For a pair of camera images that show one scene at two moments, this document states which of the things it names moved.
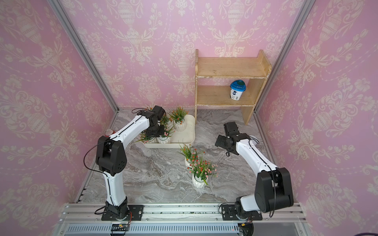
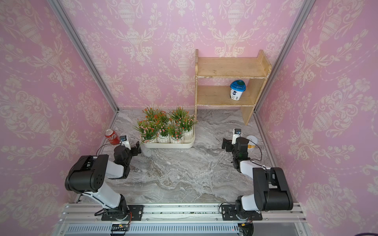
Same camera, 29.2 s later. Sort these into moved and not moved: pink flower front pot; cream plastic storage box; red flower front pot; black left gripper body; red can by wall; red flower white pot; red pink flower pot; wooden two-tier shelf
Moved: red flower front pot; black left gripper body; red pink flower pot
Not moved: pink flower front pot; wooden two-tier shelf; cream plastic storage box; red flower white pot; red can by wall
